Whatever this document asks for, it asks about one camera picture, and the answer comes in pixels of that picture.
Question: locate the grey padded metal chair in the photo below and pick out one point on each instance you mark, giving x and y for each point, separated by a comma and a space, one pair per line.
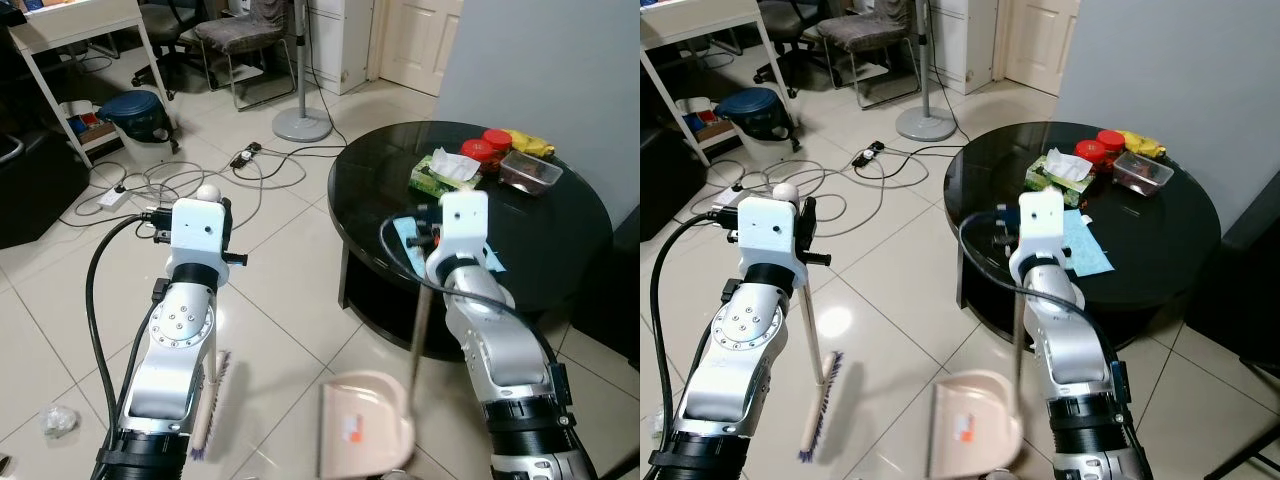
240, 32
862, 30

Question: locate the black sofa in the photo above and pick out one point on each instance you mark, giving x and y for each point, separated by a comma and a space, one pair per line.
35, 190

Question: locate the black power strip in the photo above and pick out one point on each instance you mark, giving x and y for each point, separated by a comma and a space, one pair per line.
246, 155
868, 154

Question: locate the grey fan stand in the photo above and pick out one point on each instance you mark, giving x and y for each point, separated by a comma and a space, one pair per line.
925, 123
302, 125

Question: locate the light blue cloth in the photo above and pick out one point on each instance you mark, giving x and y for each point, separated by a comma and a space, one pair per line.
405, 240
1088, 248

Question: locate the white cabinet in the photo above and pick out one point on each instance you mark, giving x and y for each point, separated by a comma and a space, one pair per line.
340, 45
965, 45

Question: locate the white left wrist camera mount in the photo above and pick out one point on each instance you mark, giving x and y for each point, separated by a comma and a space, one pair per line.
768, 235
197, 235

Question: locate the round black glossy table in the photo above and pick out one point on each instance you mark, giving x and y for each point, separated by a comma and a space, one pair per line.
550, 240
1150, 240

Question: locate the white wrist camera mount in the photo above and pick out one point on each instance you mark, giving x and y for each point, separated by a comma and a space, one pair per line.
1042, 225
768, 235
465, 225
197, 235

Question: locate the dark blue trash bin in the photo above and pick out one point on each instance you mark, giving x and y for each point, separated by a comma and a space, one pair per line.
752, 110
135, 115

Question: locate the white metal-framed desk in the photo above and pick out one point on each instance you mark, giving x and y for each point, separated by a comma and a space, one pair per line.
75, 25
690, 25

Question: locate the black office swivel chair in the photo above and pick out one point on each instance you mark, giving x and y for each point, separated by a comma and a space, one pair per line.
785, 20
165, 20

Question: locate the beige broom with purple bristles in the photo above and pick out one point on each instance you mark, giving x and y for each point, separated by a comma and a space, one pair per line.
825, 410
212, 400

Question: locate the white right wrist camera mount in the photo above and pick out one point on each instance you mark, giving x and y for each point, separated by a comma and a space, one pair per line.
465, 225
1042, 225

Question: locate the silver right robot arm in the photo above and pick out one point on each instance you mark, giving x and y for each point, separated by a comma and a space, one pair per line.
500, 340
1075, 350

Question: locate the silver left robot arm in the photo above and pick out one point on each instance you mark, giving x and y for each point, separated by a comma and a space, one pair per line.
740, 340
170, 340

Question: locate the yellow snack bag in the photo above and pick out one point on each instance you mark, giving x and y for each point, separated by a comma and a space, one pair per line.
532, 144
1145, 144

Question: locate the green tissue box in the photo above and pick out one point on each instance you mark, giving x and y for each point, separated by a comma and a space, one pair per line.
440, 175
1055, 178

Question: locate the crumpled clear plastic wrapper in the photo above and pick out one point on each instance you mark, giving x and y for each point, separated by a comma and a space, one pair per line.
60, 421

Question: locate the white panel door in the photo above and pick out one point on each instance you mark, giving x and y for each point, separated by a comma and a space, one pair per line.
1042, 45
420, 45

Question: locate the clear plastic food container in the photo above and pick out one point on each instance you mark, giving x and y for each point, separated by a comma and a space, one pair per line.
1142, 172
530, 172

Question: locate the white power strip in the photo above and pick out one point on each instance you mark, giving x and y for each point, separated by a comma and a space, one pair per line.
727, 199
113, 197

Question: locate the box of colourful items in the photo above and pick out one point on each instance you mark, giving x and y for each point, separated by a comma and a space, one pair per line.
695, 115
80, 120

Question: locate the red-lidded jar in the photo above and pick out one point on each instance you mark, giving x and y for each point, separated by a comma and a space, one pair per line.
480, 153
1092, 153
498, 137
1111, 138

